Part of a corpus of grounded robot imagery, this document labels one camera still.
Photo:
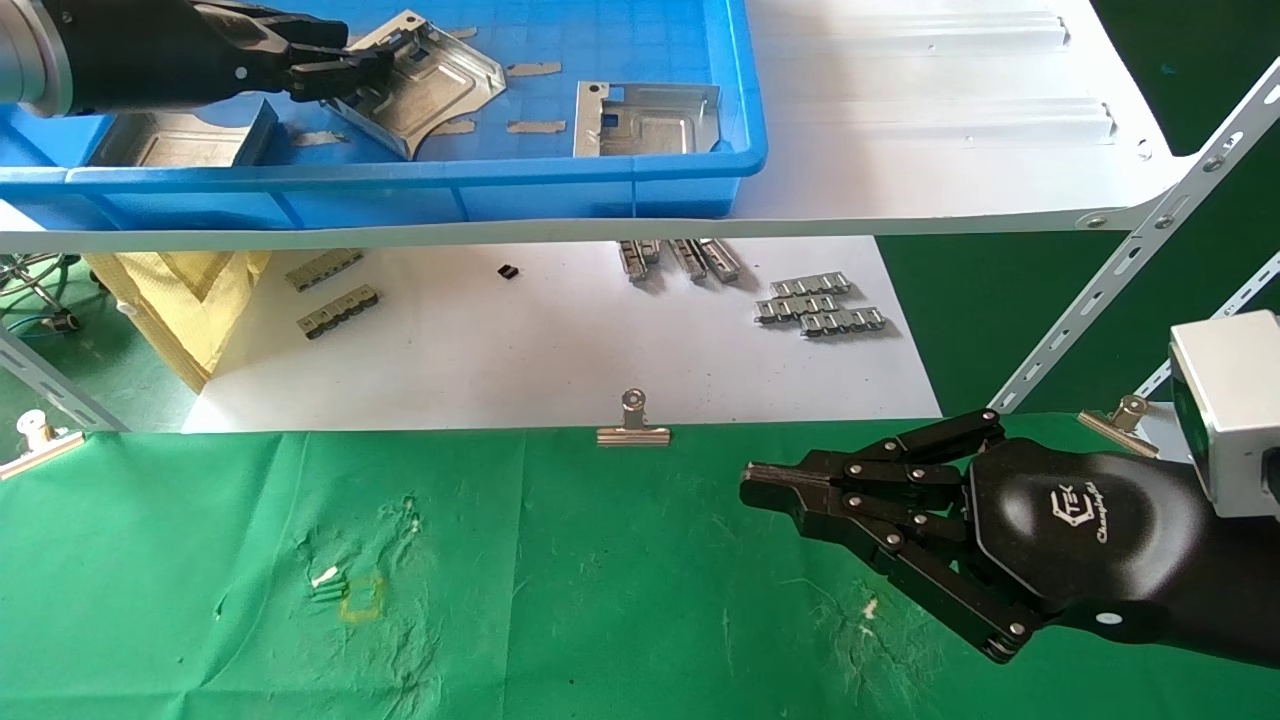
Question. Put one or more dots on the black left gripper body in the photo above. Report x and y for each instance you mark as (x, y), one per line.
(150, 55)

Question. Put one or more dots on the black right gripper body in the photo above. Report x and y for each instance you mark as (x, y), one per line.
(1090, 540)

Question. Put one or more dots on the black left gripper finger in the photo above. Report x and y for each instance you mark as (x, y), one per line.
(285, 28)
(335, 70)

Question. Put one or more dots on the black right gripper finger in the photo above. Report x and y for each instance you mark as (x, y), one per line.
(900, 555)
(900, 465)

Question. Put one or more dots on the stamped sheet metal part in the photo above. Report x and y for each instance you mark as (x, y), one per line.
(440, 90)
(180, 145)
(650, 130)

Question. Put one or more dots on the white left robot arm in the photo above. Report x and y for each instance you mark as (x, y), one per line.
(20, 50)

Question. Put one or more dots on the grey tape strip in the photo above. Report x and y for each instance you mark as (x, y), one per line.
(536, 127)
(463, 33)
(318, 138)
(534, 69)
(455, 127)

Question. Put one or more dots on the silver binder clip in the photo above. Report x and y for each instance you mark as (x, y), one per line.
(1115, 428)
(40, 450)
(633, 433)

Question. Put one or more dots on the blue plastic bin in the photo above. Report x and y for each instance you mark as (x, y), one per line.
(400, 195)

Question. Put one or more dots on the silver linked clip strip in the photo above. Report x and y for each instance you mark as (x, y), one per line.
(810, 285)
(842, 322)
(797, 308)

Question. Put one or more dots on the olive connector strip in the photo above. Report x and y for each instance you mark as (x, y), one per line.
(324, 270)
(338, 312)

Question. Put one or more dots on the yellow fabric sheet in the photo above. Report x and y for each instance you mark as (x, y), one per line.
(170, 300)

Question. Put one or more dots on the small black part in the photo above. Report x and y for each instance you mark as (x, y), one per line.
(509, 271)

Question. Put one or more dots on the green table cloth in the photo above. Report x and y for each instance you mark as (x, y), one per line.
(600, 600)

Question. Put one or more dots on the white ribbed shelf board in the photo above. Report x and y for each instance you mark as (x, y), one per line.
(900, 150)

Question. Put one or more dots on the white flat shelf board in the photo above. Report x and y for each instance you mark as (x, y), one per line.
(550, 350)

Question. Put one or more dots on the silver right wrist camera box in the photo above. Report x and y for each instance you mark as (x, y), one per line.
(1240, 400)

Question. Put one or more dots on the silver metal rail piece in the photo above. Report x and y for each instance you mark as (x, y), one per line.
(638, 262)
(722, 260)
(688, 260)

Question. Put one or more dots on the perforated white shelf post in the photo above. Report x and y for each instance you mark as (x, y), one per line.
(1150, 225)
(1240, 300)
(50, 385)

